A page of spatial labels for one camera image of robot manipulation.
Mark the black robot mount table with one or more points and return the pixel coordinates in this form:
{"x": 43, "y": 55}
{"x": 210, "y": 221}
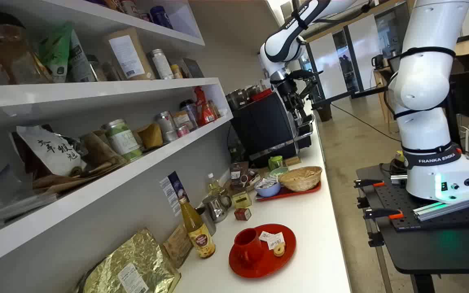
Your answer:
{"x": 419, "y": 249}

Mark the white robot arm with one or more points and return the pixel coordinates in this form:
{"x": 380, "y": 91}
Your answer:
{"x": 435, "y": 168}

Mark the white paper bag black script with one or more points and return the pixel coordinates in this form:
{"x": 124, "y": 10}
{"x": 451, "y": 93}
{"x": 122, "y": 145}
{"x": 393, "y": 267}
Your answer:
{"x": 59, "y": 156}

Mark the green small box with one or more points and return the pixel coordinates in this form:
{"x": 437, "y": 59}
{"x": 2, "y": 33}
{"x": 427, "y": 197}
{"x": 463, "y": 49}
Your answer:
{"x": 275, "y": 161}

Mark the small yellow cube box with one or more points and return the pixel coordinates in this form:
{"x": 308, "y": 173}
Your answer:
{"x": 241, "y": 200}

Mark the small blue bowl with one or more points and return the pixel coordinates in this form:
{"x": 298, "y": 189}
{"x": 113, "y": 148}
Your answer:
{"x": 267, "y": 187}

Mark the white shelf unit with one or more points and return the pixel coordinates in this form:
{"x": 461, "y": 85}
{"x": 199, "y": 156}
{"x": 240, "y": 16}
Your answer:
{"x": 78, "y": 107}

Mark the white small bottle upper shelf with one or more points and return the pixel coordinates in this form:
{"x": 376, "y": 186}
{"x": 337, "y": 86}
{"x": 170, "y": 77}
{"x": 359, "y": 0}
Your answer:
{"x": 161, "y": 65}

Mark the small brown cube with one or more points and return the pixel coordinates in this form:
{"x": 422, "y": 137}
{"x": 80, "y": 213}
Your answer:
{"x": 243, "y": 213}

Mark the red cup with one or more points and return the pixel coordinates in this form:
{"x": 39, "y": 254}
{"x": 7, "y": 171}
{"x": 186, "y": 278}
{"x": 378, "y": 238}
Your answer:
{"x": 246, "y": 249}

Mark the woven wicker basket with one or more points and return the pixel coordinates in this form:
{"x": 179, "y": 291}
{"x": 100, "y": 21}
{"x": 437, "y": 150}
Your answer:
{"x": 302, "y": 179}

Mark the brown paper bag on shelf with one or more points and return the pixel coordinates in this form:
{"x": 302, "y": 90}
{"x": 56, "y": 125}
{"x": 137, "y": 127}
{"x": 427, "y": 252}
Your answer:
{"x": 100, "y": 151}

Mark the gold foil bag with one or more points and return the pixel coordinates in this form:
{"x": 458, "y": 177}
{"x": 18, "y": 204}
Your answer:
{"x": 137, "y": 265}

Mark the red round plate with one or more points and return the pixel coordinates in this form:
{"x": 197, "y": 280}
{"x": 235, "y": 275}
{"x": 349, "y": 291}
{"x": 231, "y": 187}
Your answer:
{"x": 272, "y": 260}

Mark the small clear oil bottle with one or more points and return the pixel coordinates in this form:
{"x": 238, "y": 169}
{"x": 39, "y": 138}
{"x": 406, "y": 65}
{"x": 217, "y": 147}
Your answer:
{"x": 215, "y": 199}

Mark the blue white leaflet card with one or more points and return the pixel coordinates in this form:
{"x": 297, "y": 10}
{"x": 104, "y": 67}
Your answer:
{"x": 174, "y": 190}

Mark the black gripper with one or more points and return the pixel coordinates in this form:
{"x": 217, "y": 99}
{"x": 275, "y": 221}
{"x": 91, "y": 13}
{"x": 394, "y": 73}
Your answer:
{"x": 292, "y": 96}

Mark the small yellow brown jar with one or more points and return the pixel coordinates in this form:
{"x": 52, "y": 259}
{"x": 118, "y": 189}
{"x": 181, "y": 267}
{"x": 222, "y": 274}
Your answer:
{"x": 152, "y": 137}

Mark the white tea bag packet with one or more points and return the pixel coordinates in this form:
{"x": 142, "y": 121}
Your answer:
{"x": 272, "y": 239}

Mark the black espresso machine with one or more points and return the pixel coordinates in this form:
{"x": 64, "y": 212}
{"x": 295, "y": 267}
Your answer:
{"x": 266, "y": 129}

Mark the brown kraft packet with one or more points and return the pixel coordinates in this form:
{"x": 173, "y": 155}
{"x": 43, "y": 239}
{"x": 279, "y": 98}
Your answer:
{"x": 178, "y": 246}

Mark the large glass jar black lid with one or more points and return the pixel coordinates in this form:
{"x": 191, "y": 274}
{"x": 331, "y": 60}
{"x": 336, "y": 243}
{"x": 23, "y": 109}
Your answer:
{"x": 17, "y": 59}

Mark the green lid glass jar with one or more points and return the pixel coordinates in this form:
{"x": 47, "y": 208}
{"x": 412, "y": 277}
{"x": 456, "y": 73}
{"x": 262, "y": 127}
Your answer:
{"x": 122, "y": 138}

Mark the green foil bag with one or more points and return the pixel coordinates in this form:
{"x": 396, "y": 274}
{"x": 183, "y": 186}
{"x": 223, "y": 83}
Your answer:
{"x": 54, "y": 52}

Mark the yellow liquid glass bottle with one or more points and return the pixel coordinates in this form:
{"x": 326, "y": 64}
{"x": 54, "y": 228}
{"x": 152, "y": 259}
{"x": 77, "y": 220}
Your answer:
{"x": 197, "y": 230}

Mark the glass jar silver lid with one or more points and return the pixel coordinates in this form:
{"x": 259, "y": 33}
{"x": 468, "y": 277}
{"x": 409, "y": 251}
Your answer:
{"x": 168, "y": 125}

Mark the orange red packet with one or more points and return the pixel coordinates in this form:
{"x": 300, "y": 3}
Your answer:
{"x": 205, "y": 112}

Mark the brown cardboard box white label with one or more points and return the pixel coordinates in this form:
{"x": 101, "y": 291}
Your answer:
{"x": 129, "y": 54}

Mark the red tray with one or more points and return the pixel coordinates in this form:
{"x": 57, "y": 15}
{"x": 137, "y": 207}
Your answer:
{"x": 287, "y": 192}

